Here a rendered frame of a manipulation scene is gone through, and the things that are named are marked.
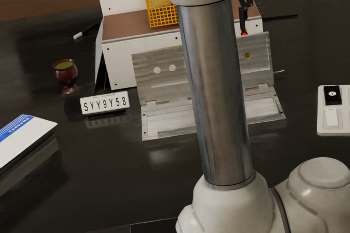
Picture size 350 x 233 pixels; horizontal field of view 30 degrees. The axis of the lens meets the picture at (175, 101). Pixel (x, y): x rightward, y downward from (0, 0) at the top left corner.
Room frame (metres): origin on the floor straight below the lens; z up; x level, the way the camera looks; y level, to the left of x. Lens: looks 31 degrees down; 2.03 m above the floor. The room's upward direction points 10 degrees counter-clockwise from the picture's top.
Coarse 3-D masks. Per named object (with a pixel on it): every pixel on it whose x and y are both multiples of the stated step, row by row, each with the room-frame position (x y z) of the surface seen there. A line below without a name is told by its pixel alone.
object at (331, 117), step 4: (328, 108) 1.65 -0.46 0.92; (332, 108) 1.65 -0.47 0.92; (328, 112) 1.63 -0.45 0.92; (332, 112) 1.63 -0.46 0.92; (328, 116) 1.61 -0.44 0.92; (332, 116) 1.61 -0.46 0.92; (336, 116) 1.60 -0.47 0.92; (328, 120) 1.59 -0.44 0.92; (332, 120) 1.59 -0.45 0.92; (336, 120) 1.58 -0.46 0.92; (328, 124) 1.57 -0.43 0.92; (332, 124) 1.57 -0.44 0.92; (336, 124) 1.56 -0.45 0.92; (328, 128) 1.56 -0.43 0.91; (332, 128) 1.56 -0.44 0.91
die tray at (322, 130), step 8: (320, 88) 1.79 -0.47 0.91; (344, 88) 1.77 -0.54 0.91; (320, 96) 1.75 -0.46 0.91; (344, 96) 1.72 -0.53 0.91; (320, 104) 1.70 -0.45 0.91; (344, 104) 1.68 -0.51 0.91; (320, 112) 1.66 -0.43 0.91; (336, 112) 1.64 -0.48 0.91; (344, 112) 1.63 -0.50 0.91; (320, 120) 1.61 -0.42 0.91; (344, 120) 1.59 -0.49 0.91; (320, 128) 1.57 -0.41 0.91; (336, 128) 1.56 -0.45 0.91; (344, 128) 1.55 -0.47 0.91
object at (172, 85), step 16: (160, 48) 1.87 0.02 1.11; (176, 48) 1.85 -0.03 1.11; (240, 48) 1.85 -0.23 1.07; (256, 48) 1.85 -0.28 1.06; (144, 64) 1.85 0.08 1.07; (160, 64) 1.86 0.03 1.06; (176, 64) 1.85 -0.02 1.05; (240, 64) 1.84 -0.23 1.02; (256, 64) 1.84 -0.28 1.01; (144, 80) 1.84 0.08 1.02; (160, 80) 1.85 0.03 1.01; (176, 80) 1.84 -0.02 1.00; (256, 80) 1.82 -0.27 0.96; (272, 80) 1.82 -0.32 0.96; (144, 96) 1.83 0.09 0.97; (160, 96) 1.83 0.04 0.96; (176, 96) 1.82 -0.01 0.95
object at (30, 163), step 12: (48, 132) 1.70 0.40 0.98; (36, 144) 1.65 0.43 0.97; (48, 144) 1.69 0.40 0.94; (24, 156) 1.61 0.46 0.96; (36, 156) 1.64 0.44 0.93; (48, 156) 1.67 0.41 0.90; (12, 168) 1.57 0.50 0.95; (24, 168) 1.60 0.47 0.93; (0, 180) 1.53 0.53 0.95; (12, 180) 1.56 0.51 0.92; (0, 192) 1.52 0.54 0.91
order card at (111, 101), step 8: (96, 96) 1.90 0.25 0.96; (104, 96) 1.89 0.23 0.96; (112, 96) 1.89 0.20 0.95; (120, 96) 1.89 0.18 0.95; (88, 104) 1.89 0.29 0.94; (96, 104) 1.88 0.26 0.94; (104, 104) 1.88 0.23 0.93; (112, 104) 1.88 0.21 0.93; (120, 104) 1.88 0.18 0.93; (128, 104) 1.88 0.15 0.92; (88, 112) 1.88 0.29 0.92
